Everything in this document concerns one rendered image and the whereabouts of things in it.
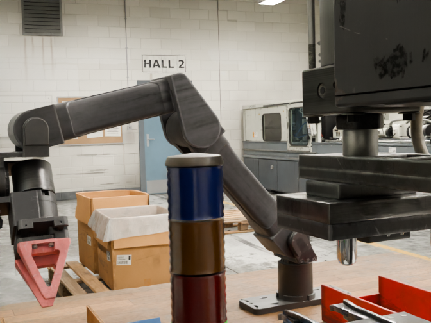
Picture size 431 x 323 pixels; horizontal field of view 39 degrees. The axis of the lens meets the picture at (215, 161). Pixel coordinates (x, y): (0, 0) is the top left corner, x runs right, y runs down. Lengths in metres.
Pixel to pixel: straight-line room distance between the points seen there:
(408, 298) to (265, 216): 0.26
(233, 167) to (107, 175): 10.61
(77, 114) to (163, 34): 11.08
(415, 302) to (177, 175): 0.68
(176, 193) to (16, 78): 11.05
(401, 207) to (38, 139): 0.49
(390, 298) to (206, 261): 0.69
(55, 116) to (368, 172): 0.47
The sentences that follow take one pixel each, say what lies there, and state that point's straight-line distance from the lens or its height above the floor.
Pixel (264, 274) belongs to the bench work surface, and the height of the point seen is 0.90.
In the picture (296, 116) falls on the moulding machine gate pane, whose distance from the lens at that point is 10.15.
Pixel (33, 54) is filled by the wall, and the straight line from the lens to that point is 11.48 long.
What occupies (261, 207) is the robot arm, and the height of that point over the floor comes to 1.08.
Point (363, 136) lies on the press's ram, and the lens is 0.64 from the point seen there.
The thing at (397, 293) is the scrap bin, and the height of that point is 0.94.
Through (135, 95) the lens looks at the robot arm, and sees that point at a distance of 0.93.
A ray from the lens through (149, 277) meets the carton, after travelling 4.23.
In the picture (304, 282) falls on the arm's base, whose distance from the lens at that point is 1.08.
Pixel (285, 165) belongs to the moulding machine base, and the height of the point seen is 0.57.
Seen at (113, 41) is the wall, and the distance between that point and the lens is 11.71.
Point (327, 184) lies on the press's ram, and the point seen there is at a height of 1.15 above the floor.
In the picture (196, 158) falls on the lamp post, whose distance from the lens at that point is 0.38.
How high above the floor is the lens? 1.21
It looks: 3 degrees down
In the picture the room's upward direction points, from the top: 2 degrees counter-clockwise
